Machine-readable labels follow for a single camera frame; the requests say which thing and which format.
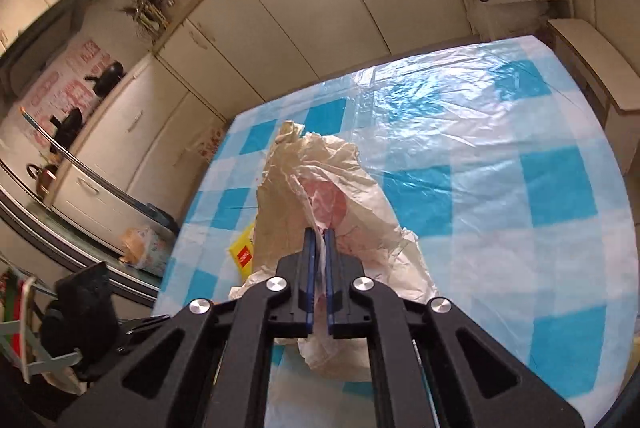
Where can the black wok on stove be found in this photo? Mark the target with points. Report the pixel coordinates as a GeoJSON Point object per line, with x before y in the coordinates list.
{"type": "Point", "coordinates": [107, 80]}

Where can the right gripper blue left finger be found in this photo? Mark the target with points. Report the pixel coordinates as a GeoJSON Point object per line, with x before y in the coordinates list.
{"type": "Point", "coordinates": [307, 271]}

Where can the range hood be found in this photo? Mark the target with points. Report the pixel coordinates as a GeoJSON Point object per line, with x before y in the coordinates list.
{"type": "Point", "coordinates": [36, 47]}

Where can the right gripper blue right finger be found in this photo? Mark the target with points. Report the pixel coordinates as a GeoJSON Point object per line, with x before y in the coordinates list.
{"type": "Point", "coordinates": [334, 281]}

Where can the small white step stool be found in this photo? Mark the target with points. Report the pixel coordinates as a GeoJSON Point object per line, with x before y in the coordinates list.
{"type": "Point", "coordinates": [584, 50]}

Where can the white plastic bag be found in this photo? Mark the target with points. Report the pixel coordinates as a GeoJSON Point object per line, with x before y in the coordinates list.
{"type": "Point", "coordinates": [311, 181]}

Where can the yellow paper packet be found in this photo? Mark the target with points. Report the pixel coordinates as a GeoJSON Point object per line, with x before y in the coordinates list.
{"type": "Point", "coordinates": [241, 251]}

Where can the blue checkered plastic tablecloth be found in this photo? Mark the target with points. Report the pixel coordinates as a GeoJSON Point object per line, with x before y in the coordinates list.
{"type": "Point", "coordinates": [492, 156]}

